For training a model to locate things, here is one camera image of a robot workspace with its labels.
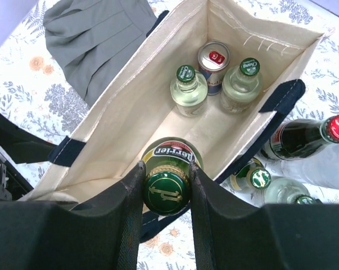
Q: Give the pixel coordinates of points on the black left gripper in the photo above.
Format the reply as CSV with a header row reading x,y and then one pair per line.
x,y
18,146

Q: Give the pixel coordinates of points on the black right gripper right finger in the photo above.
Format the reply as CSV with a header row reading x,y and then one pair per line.
x,y
229,233

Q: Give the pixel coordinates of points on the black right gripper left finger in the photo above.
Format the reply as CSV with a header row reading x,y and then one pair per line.
x,y
102,233

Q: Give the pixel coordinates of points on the green Perrier bottle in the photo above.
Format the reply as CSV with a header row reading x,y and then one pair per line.
x,y
167,189
251,177

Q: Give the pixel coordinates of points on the clear chang bottle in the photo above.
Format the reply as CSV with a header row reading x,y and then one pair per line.
x,y
241,85
189,91
283,190

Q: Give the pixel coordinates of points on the dark cola bottle red cap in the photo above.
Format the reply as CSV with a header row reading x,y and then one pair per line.
x,y
301,138

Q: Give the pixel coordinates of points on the Pocari Sweat plastic bottle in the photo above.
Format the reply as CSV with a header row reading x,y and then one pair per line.
x,y
321,169

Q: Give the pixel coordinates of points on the clear Chang bottle back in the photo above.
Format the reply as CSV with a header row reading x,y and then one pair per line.
x,y
241,85

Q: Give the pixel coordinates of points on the beige canvas tote bag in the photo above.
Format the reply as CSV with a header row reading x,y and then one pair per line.
x,y
136,108

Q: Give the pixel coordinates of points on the floral table mat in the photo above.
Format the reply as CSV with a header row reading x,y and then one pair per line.
x,y
35,96

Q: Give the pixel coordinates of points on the grey folded cloth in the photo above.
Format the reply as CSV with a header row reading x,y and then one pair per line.
x,y
93,40

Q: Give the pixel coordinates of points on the red tab drink can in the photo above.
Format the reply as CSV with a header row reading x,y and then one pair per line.
x,y
213,60

